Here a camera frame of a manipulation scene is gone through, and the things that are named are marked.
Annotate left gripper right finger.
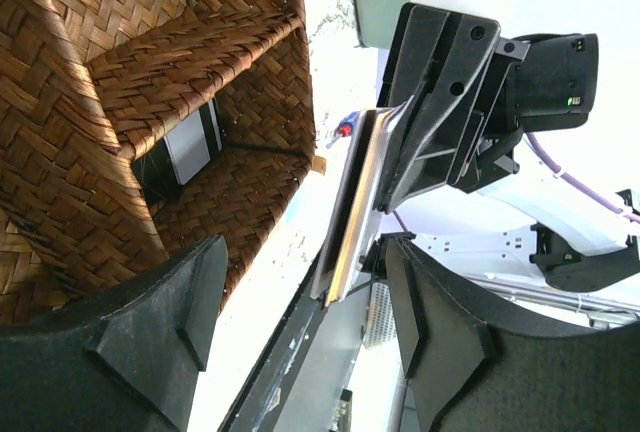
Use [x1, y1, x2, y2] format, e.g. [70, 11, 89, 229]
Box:
[382, 234, 639, 431]

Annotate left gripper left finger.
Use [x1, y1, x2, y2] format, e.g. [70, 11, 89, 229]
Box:
[1, 236, 228, 431]

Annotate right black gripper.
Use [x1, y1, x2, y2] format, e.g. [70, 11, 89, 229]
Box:
[374, 3, 599, 212]

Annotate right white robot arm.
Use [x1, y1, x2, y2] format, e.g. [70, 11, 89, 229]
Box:
[374, 2, 639, 293]

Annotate red blue screwdriver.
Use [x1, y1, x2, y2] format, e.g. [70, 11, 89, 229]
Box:
[326, 111, 360, 149]

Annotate brown woven basket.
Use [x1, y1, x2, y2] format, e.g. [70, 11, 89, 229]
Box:
[1, 0, 315, 325]

